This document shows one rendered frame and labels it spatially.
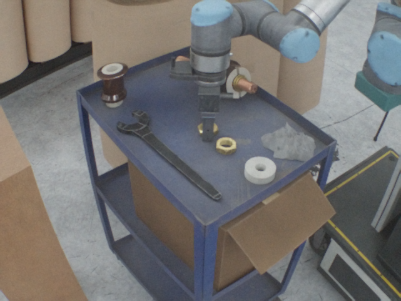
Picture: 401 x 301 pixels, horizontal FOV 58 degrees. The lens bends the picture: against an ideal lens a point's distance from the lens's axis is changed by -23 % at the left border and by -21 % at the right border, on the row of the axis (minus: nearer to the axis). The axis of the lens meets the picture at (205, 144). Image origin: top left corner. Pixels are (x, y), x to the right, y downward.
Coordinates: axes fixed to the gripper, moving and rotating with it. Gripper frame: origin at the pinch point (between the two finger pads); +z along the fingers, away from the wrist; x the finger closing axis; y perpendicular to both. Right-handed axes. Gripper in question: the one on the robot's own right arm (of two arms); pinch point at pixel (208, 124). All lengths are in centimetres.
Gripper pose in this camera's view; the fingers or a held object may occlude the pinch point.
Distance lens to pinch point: 111.4
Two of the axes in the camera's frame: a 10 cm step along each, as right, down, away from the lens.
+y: 10.0, 0.3, 0.0
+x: 0.2, -6.4, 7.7
